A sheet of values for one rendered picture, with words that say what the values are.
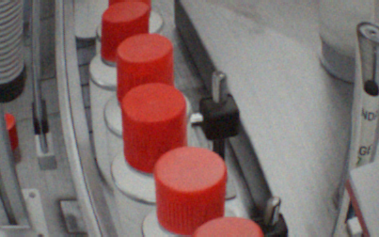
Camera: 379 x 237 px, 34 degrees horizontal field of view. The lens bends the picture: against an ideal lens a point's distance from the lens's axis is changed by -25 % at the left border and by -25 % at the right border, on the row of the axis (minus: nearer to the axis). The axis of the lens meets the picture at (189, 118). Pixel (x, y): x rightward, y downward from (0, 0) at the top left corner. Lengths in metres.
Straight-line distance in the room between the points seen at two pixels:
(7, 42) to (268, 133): 0.37
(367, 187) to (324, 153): 0.42
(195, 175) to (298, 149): 0.34
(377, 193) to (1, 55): 0.26
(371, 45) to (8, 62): 0.28
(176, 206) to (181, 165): 0.02
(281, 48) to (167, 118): 0.45
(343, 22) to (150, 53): 0.36
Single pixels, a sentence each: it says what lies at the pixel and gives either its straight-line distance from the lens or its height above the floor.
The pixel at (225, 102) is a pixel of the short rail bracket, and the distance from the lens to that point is 0.67.
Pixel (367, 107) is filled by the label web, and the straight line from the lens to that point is 0.46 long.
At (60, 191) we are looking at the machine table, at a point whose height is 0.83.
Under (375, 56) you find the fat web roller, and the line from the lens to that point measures 0.52.
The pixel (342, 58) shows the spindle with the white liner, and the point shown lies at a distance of 0.78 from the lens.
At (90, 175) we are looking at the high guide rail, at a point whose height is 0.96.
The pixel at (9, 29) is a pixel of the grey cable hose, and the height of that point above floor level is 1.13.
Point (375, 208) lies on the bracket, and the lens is 0.26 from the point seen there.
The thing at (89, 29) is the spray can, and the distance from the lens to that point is 0.84.
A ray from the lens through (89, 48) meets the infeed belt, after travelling 0.83.
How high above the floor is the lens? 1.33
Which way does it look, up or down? 38 degrees down
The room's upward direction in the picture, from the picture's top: 1 degrees counter-clockwise
